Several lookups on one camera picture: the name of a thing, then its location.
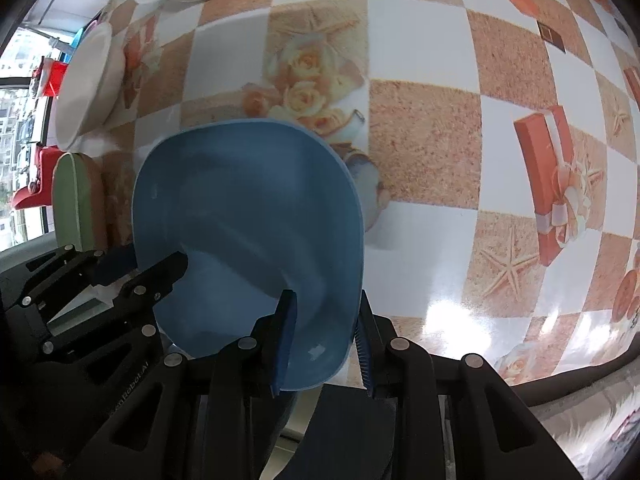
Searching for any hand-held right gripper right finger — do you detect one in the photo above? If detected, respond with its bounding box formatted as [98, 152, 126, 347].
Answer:
[354, 290, 584, 480]

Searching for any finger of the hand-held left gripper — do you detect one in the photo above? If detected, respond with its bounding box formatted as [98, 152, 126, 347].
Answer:
[42, 251, 189, 357]
[14, 244, 139, 312]

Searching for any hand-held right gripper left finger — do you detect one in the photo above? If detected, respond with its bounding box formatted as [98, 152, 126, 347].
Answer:
[75, 289, 299, 480]

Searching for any blue plastic bowl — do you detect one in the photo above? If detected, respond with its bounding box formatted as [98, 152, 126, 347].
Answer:
[131, 117, 364, 392]

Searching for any person's right leg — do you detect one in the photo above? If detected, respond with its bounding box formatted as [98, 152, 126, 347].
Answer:
[302, 384, 397, 480]

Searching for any grey sofa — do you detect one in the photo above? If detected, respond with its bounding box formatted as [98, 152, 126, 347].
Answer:
[0, 234, 68, 281]

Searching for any red plastic stool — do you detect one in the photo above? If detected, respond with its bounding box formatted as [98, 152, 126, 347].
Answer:
[10, 145, 59, 211]

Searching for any window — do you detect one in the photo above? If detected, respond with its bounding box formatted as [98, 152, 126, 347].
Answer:
[0, 25, 66, 251]

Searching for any blue plastic basin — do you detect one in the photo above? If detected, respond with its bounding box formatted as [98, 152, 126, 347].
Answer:
[70, 22, 99, 54]

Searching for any checkered printed tablecloth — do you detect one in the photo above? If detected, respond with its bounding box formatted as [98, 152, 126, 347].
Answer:
[97, 0, 640, 387]

